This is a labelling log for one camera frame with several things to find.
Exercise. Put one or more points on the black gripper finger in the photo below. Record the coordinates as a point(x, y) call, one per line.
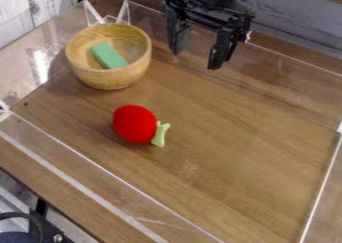
point(223, 48)
point(178, 30)

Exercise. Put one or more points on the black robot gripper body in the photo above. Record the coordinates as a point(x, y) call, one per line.
point(214, 14)

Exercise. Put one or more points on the brown wooden bowl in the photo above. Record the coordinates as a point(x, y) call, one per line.
point(131, 42)

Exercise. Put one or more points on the green rectangular block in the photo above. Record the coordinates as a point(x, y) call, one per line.
point(107, 56)

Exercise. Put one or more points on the red plush tomato toy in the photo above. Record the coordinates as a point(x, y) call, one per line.
point(136, 125)

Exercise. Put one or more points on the clear acrylic tray barrier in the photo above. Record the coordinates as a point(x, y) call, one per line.
point(250, 170)

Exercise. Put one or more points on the black clamp under table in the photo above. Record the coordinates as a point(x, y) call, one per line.
point(47, 231)

